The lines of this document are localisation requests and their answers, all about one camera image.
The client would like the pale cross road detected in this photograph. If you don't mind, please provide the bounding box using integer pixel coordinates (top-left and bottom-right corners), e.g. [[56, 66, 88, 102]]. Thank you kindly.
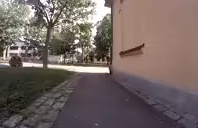
[[0, 58, 111, 75]]

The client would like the dark green tree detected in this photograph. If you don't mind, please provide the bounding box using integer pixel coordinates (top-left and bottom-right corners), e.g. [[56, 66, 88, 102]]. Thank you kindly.
[[93, 13, 113, 64]]

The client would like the dark grey asphalt path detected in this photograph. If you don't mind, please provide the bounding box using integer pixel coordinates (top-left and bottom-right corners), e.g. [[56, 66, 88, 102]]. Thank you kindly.
[[52, 72, 185, 128]]

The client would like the large tree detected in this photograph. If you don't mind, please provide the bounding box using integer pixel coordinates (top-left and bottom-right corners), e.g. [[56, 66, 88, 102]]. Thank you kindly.
[[18, 0, 97, 70]]

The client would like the cobblestone strip beside grass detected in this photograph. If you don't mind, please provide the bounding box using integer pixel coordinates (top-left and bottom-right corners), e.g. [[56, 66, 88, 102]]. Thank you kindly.
[[0, 73, 84, 128]]

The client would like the orange plastered building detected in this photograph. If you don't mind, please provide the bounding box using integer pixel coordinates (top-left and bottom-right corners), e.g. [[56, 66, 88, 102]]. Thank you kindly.
[[104, 0, 198, 125]]

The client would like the white building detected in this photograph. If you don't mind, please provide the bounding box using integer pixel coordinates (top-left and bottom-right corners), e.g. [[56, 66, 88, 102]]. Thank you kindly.
[[6, 39, 39, 58]]

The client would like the dark vehicle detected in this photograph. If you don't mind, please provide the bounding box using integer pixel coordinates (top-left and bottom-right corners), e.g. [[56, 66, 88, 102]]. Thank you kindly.
[[8, 55, 24, 69]]

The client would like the grass lawn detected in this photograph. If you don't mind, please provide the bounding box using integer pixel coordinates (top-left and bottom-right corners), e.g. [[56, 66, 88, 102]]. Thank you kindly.
[[0, 66, 75, 128]]

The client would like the tree with dark trunk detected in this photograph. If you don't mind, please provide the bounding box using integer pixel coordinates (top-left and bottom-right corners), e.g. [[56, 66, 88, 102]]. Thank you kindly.
[[0, 0, 31, 62]]

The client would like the cobblestone strip along wall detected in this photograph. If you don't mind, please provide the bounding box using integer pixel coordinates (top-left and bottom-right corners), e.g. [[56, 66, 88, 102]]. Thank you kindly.
[[112, 73, 198, 128]]

